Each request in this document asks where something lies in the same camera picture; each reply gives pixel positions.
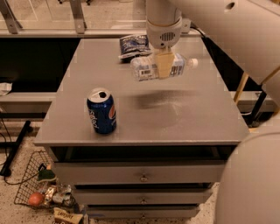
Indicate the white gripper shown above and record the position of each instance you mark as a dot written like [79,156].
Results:
[163,35]

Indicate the clear plastic water bottle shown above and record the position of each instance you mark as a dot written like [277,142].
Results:
[145,68]

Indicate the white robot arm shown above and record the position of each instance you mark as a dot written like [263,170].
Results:
[248,32]

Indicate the blue pepsi can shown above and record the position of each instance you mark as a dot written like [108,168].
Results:
[101,109]

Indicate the dark blue chip bag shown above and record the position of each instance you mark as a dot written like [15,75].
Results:
[134,45]

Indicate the grey drawer cabinet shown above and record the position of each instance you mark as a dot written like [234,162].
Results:
[190,118]

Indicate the top grey drawer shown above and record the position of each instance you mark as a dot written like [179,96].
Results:
[138,173]

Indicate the grey drawer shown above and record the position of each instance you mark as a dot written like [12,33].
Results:
[138,173]
[141,212]
[141,196]

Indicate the grey metal railing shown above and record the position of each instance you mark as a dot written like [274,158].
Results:
[72,18]

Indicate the middle grey drawer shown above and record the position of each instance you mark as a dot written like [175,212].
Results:
[141,196]

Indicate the green sponge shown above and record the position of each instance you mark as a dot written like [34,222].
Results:
[46,176]

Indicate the bottom grey drawer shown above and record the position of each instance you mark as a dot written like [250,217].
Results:
[141,212]

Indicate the crumpled silver wrapper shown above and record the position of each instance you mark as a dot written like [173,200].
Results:
[58,195]

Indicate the yellow chip bag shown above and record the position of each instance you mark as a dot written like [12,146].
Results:
[62,216]

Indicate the red apple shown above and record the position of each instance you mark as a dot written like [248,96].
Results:
[36,199]

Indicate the black metal stand leg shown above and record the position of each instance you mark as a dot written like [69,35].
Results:
[13,148]

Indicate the black wire basket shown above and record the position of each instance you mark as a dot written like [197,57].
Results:
[39,161]

